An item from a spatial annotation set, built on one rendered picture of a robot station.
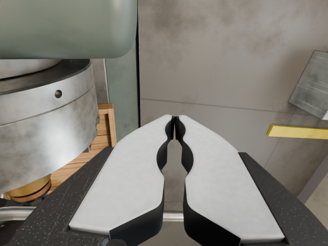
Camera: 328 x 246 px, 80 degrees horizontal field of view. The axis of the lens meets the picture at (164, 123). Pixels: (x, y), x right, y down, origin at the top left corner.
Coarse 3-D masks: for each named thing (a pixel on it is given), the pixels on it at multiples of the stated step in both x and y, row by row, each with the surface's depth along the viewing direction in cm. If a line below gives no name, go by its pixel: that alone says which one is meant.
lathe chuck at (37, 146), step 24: (96, 96) 37; (24, 120) 22; (48, 120) 25; (72, 120) 28; (0, 144) 22; (24, 144) 23; (48, 144) 26; (72, 144) 29; (0, 168) 23; (24, 168) 24; (48, 168) 27; (0, 192) 24
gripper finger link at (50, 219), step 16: (96, 160) 8; (80, 176) 7; (96, 176) 8; (64, 192) 7; (80, 192) 7; (48, 208) 6; (64, 208) 6; (32, 224) 6; (48, 224) 6; (64, 224) 6; (16, 240) 5; (32, 240) 5; (48, 240) 5; (64, 240) 5; (80, 240) 5; (96, 240) 5
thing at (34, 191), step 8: (48, 176) 41; (32, 184) 38; (40, 184) 39; (48, 184) 42; (8, 192) 37; (16, 192) 37; (24, 192) 38; (32, 192) 38; (40, 192) 40; (16, 200) 39; (24, 200) 39; (32, 200) 40
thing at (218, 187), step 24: (192, 120) 11; (192, 144) 9; (216, 144) 9; (192, 168) 8; (216, 168) 8; (240, 168) 8; (192, 192) 7; (216, 192) 7; (240, 192) 7; (192, 216) 6; (216, 216) 6; (240, 216) 6; (264, 216) 6; (216, 240) 6; (240, 240) 6; (264, 240) 6
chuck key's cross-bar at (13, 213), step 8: (0, 208) 18; (8, 208) 18; (16, 208) 18; (24, 208) 19; (32, 208) 19; (0, 216) 18; (8, 216) 18; (16, 216) 18; (24, 216) 18; (168, 216) 22; (176, 216) 23
